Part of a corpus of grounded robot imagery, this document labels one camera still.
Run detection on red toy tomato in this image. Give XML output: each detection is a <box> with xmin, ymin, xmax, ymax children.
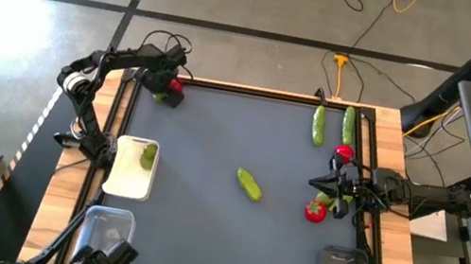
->
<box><xmin>168</xmin><ymin>78</ymin><xmax>185</xmax><ymax>95</ymax></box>
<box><xmin>331</xmin><ymin>142</ymin><xmax>358</xmax><ymax>167</ymax></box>

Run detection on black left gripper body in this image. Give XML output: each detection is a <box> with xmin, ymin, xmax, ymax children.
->
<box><xmin>145</xmin><ymin>64</ymin><xmax>181</xmax><ymax>94</ymax></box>

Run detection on yellow power cord with plug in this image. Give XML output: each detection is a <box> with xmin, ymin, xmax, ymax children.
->
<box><xmin>327</xmin><ymin>52</ymin><xmax>351</xmax><ymax>99</ymax></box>

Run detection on dark floor mat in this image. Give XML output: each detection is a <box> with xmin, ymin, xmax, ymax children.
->
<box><xmin>0</xmin><ymin>82</ymin><xmax>79</xmax><ymax>264</ymax></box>

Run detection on black and white striped tape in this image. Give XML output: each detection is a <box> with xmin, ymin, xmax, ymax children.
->
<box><xmin>0</xmin><ymin>78</ymin><xmax>64</xmax><ymax>264</ymax></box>

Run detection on white flat box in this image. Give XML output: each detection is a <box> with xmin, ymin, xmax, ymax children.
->
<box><xmin>407</xmin><ymin>204</ymin><xmax>452</xmax><ymax>243</ymax></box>

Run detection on clear plastic bin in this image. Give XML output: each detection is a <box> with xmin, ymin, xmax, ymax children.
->
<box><xmin>72</xmin><ymin>202</ymin><xmax>140</xmax><ymax>264</ymax></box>

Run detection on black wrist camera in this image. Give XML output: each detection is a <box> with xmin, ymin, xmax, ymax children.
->
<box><xmin>163</xmin><ymin>42</ymin><xmax>191</xmax><ymax>68</ymax></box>
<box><xmin>329</xmin><ymin>195</ymin><xmax>353</xmax><ymax>222</ymax></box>

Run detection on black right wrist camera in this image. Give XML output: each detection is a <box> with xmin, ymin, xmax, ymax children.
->
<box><xmin>329</xmin><ymin>195</ymin><xmax>353</xmax><ymax>222</ymax></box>

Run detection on cream white plastic basket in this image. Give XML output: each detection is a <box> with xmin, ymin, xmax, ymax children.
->
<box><xmin>99</xmin><ymin>132</ymin><xmax>163</xmax><ymax>204</ymax></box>

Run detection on black frame clamp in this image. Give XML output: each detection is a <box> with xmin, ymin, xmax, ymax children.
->
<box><xmin>313</xmin><ymin>86</ymin><xmax>331</xmax><ymax>107</ymax></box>

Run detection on red tomato with green calyx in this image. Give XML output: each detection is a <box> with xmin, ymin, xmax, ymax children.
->
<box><xmin>302</xmin><ymin>198</ymin><xmax>330</xmax><ymax>226</ymax></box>

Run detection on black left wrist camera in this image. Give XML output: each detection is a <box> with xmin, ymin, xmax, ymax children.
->
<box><xmin>163</xmin><ymin>42</ymin><xmax>191</xmax><ymax>68</ymax></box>

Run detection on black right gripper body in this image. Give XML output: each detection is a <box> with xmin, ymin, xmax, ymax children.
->
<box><xmin>324</xmin><ymin>160</ymin><xmax>377</xmax><ymax>208</ymax></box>

